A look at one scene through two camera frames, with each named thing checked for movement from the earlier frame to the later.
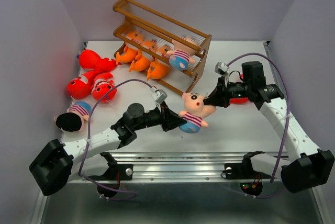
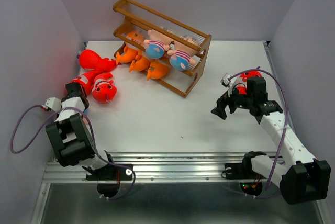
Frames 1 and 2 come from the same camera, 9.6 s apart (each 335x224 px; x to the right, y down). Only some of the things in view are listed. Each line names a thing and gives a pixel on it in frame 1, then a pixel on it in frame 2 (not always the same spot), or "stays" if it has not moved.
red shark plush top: [90, 59] stays
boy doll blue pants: [195, 111] -> [155, 46]
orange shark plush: [159, 69] stays
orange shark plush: [141, 62] stays
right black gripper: [220, 96] -> [221, 103]
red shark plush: [102, 85] stays
